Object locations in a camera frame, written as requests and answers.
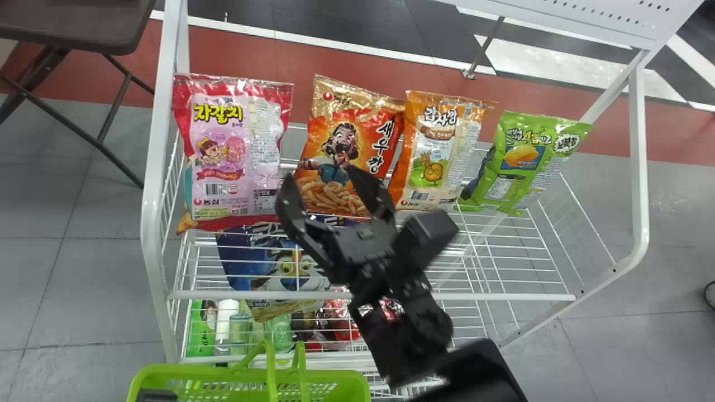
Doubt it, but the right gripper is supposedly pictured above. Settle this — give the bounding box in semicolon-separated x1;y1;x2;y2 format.
275;165;404;286

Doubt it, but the red snack packet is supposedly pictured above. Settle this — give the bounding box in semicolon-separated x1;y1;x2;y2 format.
293;74;406;219

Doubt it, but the blue cereal bag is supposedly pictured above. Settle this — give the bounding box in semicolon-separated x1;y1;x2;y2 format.
216;222;337;323

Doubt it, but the pink snack packet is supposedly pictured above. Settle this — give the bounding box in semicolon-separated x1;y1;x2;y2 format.
171;73;294;233

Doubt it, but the orange snack packet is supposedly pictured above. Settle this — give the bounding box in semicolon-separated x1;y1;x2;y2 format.
388;90;497;213

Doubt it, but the pale green can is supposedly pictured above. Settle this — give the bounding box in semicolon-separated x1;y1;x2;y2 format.
229;313;255;356

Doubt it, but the white bottle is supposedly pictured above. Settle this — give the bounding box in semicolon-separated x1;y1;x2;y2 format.
214;298;241;357

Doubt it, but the green snack packet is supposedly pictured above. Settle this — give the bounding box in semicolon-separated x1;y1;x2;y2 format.
457;110;593;217

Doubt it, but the green basket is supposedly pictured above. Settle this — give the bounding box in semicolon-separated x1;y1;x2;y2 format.
126;339;373;402

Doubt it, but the dark side table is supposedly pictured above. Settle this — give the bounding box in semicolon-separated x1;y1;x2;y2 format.
0;0;158;190

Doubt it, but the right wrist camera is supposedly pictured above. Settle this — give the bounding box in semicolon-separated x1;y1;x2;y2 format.
391;209;460;266

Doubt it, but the white wire rack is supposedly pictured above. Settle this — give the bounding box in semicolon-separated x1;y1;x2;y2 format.
140;0;706;402

